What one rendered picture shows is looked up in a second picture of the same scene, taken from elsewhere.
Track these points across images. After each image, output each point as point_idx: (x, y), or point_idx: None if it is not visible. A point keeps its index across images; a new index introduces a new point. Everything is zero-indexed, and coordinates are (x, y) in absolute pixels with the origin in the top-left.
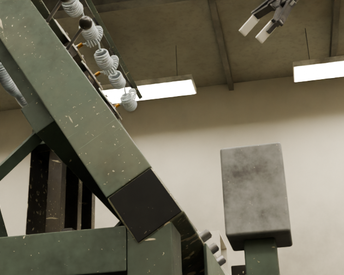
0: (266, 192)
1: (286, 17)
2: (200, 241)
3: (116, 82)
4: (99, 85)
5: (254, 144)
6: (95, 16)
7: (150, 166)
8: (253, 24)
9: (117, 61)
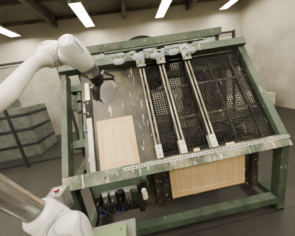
0: None
1: (95, 96)
2: (86, 188)
3: (170, 55)
4: (162, 62)
5: (48, 193)
6: (136, 50)
7: (62, 178)
8: (113, 83)
9: (161, 51)
